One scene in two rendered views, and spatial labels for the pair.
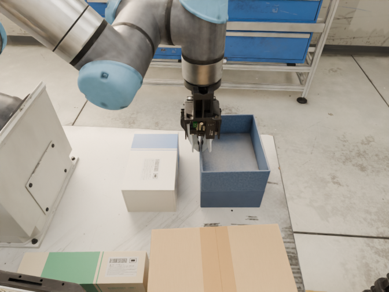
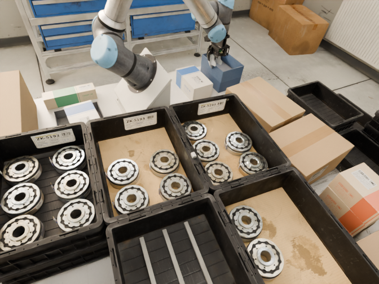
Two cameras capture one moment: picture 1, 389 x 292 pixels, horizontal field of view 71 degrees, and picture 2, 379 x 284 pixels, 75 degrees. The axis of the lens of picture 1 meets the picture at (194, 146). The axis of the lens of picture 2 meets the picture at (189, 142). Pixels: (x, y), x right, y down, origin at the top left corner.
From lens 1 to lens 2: 0.95 m
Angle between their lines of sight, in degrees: 25
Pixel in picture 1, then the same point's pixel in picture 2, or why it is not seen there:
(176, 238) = (236, 87)
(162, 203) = (207, 92)
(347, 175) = not seen: hidden behind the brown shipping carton
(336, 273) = not seen: hidden behind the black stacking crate
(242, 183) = (234, 74)
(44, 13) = (210, 12)
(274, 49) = (176, 23)
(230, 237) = (250, 83)
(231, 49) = (149, 27)
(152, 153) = (192, 74)
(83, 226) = not seen: hidden behind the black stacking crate
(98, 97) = (216, 38)
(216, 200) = (224, 86)
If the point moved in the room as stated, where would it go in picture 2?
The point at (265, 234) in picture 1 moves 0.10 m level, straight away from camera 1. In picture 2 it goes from (258, 79) to (254, 69)
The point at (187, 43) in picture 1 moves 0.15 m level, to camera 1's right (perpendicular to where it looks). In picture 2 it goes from (222, 17) to (247, 13)
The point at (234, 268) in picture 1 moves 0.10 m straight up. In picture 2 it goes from (256, 88) to (263, 70)
